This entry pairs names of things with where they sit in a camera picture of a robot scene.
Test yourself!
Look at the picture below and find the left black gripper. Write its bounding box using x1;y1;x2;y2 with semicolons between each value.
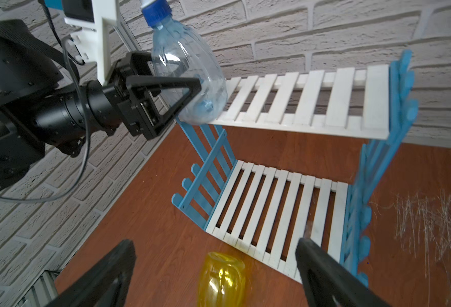
103;51;201;140

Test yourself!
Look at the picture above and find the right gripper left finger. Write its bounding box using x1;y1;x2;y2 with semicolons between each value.
48;239;137;306

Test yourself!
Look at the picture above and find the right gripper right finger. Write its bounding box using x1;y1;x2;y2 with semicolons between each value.
295;238;389;307

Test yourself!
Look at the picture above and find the clear spray bottle blue cap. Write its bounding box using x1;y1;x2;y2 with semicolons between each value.
141;0;228;125

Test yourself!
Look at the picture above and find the yellow spray bottle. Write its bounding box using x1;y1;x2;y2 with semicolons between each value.
197;252;247;306

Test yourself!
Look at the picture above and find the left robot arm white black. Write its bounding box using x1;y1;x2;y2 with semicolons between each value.
0;19;201;191

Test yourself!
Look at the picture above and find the blue white slatted shelf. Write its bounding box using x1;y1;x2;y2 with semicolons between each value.
171;49;420;289

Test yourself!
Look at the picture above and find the pile of thin dry straws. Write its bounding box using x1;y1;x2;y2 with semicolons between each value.
369;190;451;306

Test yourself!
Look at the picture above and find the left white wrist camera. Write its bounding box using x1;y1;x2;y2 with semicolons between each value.
43;0;123;87

